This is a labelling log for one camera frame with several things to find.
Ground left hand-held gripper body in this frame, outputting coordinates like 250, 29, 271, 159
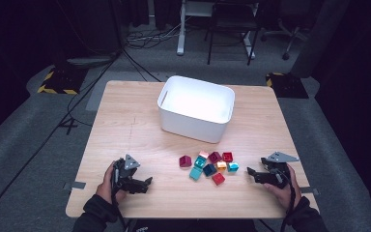
110, 154, 144, 194

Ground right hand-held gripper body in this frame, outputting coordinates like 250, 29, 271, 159
256, 151, 300, 190

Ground dark blue toy block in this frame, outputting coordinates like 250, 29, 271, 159
202, 163, 217, 178

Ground light teal toy block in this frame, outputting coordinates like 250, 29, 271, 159
188, 165, 204, 182

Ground white plastic storage bin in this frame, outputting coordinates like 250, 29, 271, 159
157, 74, 236, 144

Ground person's right hand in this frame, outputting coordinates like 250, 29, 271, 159
264, 163, 302, 212

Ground person's left hand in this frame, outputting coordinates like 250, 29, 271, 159
96, 160, 127, 205

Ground grey tape strip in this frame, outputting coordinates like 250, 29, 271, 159
63, 181, 87, 190
299, 187, 320, 196

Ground person's dark clothing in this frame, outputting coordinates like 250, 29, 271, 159
122, 217, 262, 232

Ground yellow black striped floor plate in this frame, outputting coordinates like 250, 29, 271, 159
265, 72, 309, 100
37, 66, 88, 96

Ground grey stand base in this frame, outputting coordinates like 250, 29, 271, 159
66, 56, 117, 69

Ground office chair base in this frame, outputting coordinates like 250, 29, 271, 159
260, 17, 307, 62

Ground black chair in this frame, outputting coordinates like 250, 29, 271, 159
205, 0, 261, 67

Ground right hand-held gripper cable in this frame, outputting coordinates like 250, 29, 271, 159
279, 173, 298, 232

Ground hand-held gripper cable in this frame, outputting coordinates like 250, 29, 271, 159
279, 173, 298, 232
110, 170, 128, 232

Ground left hand-held gripper cable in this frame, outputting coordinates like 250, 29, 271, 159
110, 170, 128, 232

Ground long black floor cable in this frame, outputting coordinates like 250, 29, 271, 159
0, 47, 125, 232

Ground bundle of floor cables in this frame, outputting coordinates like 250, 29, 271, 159
124, 22, 182, 50

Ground grey padded post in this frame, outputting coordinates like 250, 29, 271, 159
289, 0, 351, 78

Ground white desk frame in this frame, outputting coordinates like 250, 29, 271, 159
176, 0, 260, 60

